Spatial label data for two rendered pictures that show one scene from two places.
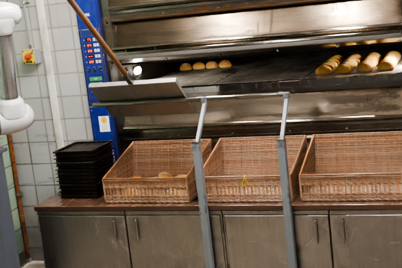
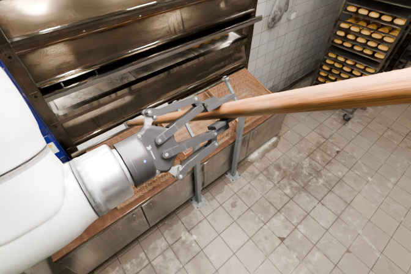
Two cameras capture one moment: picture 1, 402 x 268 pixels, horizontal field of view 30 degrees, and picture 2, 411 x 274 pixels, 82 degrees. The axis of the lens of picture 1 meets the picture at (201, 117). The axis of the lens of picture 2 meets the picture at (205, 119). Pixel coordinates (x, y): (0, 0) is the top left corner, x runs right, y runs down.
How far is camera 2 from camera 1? 3.59 m
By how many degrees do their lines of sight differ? 61
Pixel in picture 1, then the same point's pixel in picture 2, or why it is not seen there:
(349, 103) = (221, 62)
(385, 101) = (236, 55)
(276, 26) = (186, 23)
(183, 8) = (106, 21)
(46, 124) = not seen: outside the picture
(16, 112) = not seen: hidden behind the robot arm
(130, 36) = (49, 64)
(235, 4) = (155, 10)
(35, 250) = not seen: hidden behind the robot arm
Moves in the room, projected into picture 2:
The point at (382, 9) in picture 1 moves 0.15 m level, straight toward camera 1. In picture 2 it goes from (243, 0) to (257, 4)
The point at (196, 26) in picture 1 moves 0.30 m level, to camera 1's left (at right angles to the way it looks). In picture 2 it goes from (122, 37) to (84, 58)
